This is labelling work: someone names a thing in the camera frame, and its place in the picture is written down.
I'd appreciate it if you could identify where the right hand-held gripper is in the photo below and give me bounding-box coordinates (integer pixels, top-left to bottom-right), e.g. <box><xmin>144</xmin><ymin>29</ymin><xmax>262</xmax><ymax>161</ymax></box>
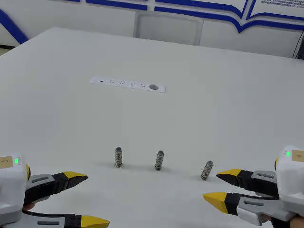
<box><xmin>203</xmin><ymin>145</ymin><xmax>304</xmax><ymax>227</ymax></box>

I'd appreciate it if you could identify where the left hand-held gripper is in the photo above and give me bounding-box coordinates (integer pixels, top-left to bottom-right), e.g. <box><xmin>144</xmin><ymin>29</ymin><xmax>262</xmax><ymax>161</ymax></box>
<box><xmin>0</xmin><ymin>155</ymin><xmax>111</xmax><ymax>228</ymax></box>

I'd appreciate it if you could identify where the steel coil spring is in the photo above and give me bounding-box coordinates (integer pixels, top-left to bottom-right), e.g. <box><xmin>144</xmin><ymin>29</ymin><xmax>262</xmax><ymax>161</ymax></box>
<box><xmin>200</xmin><ymin>160</ymin><xmax>214</xmax><ymax>181</ymax></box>
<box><xmin>114</xmin><ymin>146</ymin><xmax>124</xmax><ymax>168</ymax></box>
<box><xmin>154</xmin><ymin>150</ymin><xmax>165</xmax><ymax>171</ymax></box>

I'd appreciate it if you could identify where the person's right hand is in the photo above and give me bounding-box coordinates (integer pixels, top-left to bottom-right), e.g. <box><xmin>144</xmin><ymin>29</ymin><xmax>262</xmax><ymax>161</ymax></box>
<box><xmin>271</xmin><ymin>213</ymin><xmax>304</xmax><ymax>228</ymax></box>

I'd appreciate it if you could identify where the white recessed power socket strip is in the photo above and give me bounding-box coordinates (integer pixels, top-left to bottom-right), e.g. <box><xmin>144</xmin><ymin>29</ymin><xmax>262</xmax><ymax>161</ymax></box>
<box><xmin>89</xmin><ymin>76</ymin><xmax>167</xmax><ymax>94</ymax></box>

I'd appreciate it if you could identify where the black cable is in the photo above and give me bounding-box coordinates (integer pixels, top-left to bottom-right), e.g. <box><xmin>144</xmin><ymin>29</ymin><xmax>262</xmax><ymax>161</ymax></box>
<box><xmin>293</xmin><ymin>30</ymin><xmax>304</xmax><ymax>60</ymax></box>

